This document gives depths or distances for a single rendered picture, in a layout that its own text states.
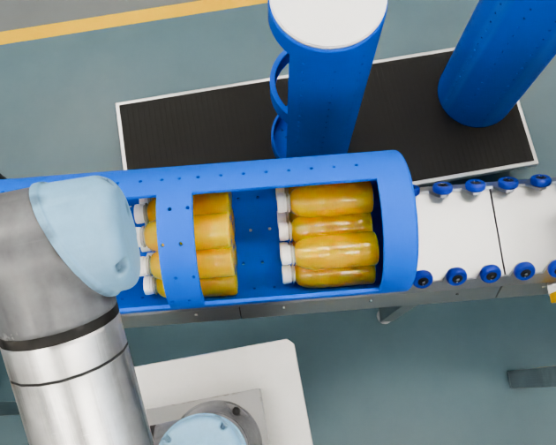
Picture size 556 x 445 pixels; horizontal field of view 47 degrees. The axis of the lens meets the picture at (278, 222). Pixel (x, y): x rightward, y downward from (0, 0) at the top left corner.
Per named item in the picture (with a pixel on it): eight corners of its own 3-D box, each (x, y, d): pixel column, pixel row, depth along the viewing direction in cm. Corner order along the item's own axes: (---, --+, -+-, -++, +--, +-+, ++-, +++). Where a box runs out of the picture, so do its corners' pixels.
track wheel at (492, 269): (504, 268, 137) (500, 262, 138) (483, 269, 137) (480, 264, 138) (500, 283, 139) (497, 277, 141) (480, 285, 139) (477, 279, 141)
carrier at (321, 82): (328, 94, 239) (259, 123, 236) (356, -70, 155) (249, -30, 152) (361, 160, 232) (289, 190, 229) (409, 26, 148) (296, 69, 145)
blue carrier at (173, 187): (395, 293, 141) (426, 288, 112) (-3, 325, 139) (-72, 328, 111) (382, 167, 145) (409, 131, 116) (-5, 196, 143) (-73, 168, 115)
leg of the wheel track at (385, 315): (393, 323, 232) (434, 297, 171) (377, 324, 232) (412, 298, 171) (391, 307, 233) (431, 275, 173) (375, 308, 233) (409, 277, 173)
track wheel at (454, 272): (469, 271, 137) (466, 265, 138) (448, 273, 136) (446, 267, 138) (467, 286, 139) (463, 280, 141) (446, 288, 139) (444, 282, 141)
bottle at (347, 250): (372, 226, 129) (287, 232, 128) (379, 237, 122) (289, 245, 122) (373, 257, 131) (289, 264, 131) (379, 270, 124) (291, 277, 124)
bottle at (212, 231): (230, 217, 126) (143, 223, 126) (229, 207, 120) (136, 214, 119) (233, 251, 125) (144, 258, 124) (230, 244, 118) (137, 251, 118)
